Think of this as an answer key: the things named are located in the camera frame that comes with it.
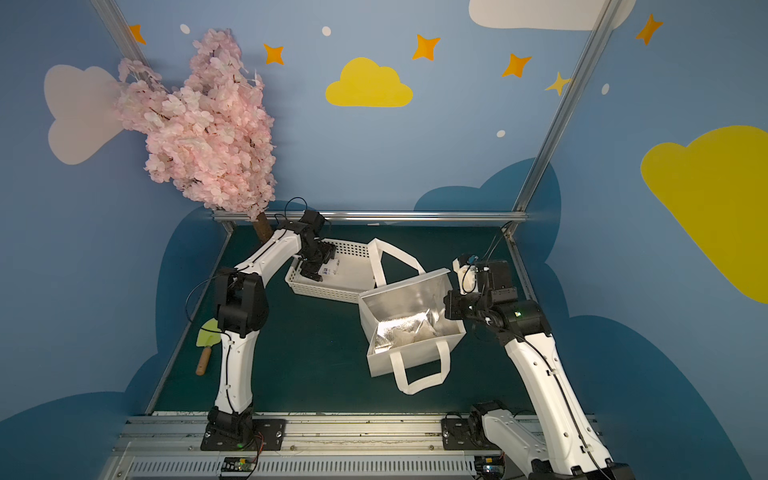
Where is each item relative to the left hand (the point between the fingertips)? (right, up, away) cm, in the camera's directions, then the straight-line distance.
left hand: (332, 259), depth 101 cm
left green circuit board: (-18, -50, -29) cm, 60 cm away
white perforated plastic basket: (+4, -6, +9) cm, 11 cm away
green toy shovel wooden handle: (-37, -23, -10) cm, 45 cm away
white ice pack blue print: (-2, -4, +3) cm, 5 cm away
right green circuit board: (+45, -51, -28) cm, 74 cm away
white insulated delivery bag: (+24, -20, -7) cm, 32 cm away
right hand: (+35, -9, -27) cm, 45 cm away
